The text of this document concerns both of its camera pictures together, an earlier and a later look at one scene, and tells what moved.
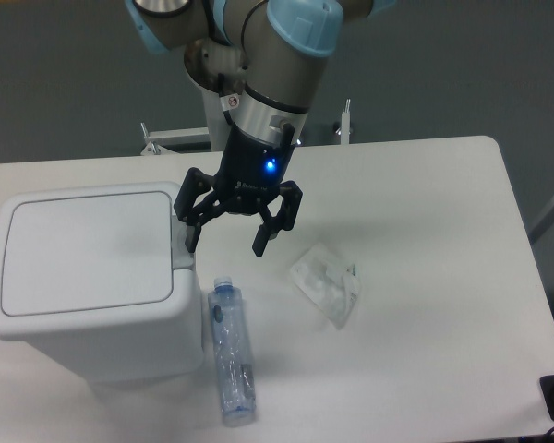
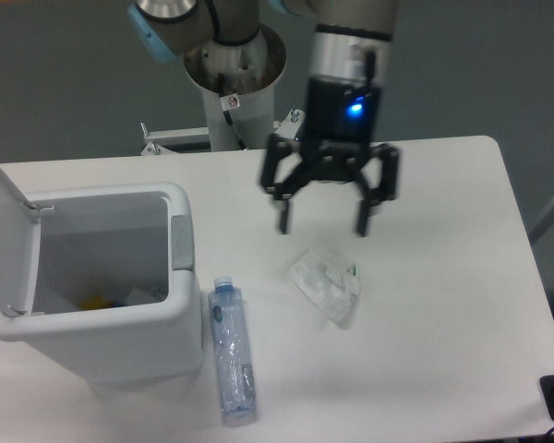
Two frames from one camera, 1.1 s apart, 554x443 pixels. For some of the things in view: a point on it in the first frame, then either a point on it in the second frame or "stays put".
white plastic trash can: (101, 278) stays put
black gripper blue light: (249, 174) → (342, 116)
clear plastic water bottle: (226, 304) stays put
